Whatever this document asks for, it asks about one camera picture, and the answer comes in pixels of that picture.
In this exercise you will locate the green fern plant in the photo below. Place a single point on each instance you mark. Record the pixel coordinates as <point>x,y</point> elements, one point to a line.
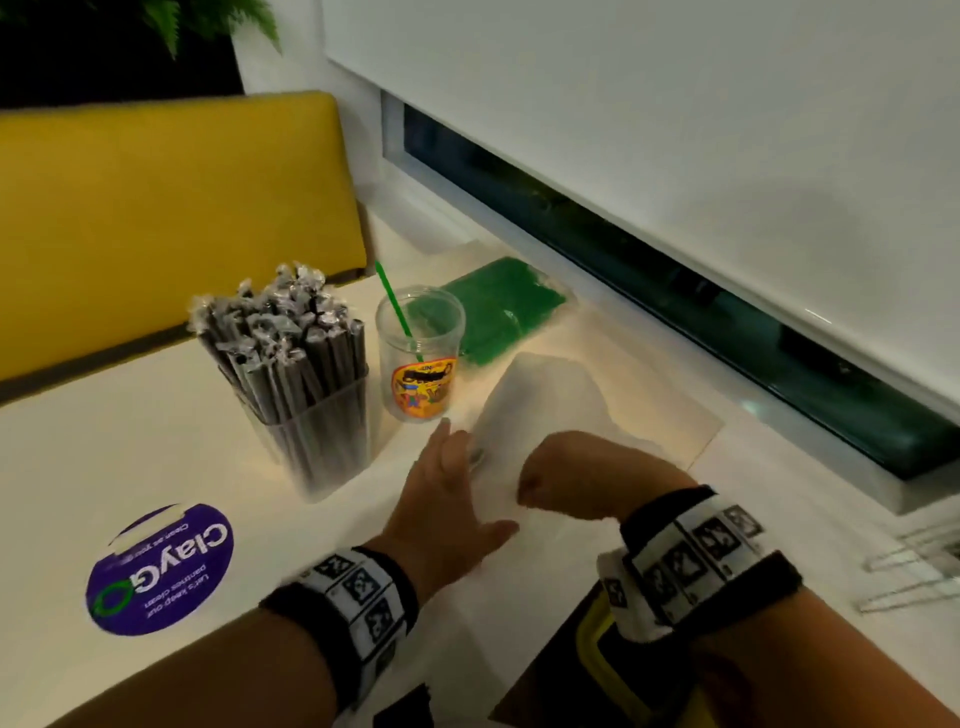
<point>172,19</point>

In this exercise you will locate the person's right forearm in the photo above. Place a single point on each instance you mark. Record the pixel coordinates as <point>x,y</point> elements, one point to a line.
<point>825,675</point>

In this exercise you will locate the clear plastic bag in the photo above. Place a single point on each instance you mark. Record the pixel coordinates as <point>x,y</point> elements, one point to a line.
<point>547,397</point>

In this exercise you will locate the yellow bench backrest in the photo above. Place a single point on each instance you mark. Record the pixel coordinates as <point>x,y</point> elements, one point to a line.
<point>165,225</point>

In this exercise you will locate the black planter box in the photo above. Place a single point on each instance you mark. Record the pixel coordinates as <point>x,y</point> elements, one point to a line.
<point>112,67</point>

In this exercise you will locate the yellow chair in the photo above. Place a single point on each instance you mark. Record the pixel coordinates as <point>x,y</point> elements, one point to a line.
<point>592,645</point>

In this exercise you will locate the person's right hand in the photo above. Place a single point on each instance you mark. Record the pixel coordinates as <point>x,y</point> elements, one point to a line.
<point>592,476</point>

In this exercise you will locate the bundle of gray straws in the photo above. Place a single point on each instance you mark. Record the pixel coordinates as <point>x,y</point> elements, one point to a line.
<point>285,337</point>

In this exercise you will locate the purple round sticker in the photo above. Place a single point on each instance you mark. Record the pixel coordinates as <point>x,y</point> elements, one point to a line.
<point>165,570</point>

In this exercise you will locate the person's left forearm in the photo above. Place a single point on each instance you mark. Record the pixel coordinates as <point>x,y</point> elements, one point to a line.
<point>210,675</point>

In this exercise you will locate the pack of green straws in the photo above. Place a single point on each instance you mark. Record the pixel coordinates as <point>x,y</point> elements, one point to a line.
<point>502,307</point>

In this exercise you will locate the person's left hand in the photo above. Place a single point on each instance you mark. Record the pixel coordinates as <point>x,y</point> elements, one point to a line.
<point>442,517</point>

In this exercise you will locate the green straw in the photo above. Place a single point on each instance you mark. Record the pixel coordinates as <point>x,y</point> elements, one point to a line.
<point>391,296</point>

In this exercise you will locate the white roller blind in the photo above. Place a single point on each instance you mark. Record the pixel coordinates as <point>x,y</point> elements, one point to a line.
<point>675,135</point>

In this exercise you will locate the clear cup with colourful sticker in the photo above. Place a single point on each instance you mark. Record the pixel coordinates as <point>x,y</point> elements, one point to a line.
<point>420,390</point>

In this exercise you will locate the clear square plastic container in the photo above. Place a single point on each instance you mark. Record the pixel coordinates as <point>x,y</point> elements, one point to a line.
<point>330,442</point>

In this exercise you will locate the black marker band right wrist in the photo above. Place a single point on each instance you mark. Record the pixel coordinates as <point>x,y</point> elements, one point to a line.
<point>712,547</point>

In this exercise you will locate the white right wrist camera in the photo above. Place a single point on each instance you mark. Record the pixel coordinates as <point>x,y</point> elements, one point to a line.
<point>622,600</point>

